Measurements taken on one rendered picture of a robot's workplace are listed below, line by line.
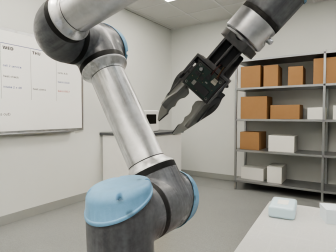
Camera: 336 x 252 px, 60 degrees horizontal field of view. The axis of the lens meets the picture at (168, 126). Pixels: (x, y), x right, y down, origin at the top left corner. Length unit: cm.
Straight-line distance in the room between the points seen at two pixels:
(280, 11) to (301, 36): 450
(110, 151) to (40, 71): 139
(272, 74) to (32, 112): 321
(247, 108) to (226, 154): 104
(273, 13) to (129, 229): 41
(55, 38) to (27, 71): 298
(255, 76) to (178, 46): 183
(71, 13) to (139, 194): 35
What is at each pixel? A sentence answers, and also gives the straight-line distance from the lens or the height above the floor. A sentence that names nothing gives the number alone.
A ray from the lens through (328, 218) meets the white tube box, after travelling 124.
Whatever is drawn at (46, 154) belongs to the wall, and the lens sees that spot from 375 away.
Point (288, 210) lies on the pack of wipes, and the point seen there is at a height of 80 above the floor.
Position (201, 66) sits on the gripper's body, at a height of 123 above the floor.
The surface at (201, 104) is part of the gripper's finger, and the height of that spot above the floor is 117.
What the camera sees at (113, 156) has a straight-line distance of 414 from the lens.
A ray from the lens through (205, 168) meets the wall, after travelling 545.
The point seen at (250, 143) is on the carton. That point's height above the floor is 72.
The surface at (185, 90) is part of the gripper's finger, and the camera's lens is 56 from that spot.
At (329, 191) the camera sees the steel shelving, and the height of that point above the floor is 15.
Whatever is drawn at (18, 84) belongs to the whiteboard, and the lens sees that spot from 354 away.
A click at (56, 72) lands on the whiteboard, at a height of 167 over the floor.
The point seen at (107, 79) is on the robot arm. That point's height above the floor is 123.
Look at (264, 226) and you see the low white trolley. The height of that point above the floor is 76.
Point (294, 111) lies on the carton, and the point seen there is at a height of 120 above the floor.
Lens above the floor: 115
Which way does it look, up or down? 2 degrees down
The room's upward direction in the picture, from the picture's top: straight up
